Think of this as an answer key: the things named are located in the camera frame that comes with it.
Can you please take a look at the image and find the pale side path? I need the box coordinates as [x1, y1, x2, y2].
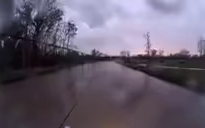
[153, 64, 205, 72]

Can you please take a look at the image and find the distant tree line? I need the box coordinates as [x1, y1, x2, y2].
[118, 36, 205, 60]

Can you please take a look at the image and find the bare tree with ivy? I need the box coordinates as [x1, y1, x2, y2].
[143, 31, 153, 58]

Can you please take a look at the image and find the wet reddish asphalt path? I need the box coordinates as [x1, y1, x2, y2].
[0, 60, 205, 128]

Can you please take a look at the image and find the group of large bare trees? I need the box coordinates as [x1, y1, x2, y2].
[0, 0, 91, 69]

